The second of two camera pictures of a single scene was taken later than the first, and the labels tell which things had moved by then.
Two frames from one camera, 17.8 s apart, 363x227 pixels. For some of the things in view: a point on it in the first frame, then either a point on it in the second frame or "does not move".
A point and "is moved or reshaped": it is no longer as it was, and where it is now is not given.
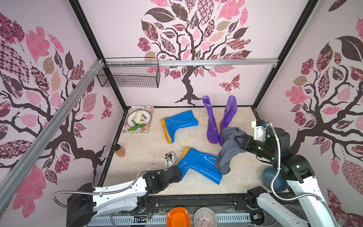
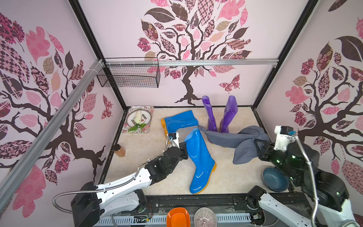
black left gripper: (177, 180) to (183, 147)
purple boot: (230, 110) does not move
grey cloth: (228, 146) to (245, 150)
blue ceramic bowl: (280, 184) does not move
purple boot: (213, 134) does not move
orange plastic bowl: (178, 217) does not move
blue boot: (200, 162) is moved or reshaped
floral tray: (138, 119) does not move
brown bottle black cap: (119, 150) does not move
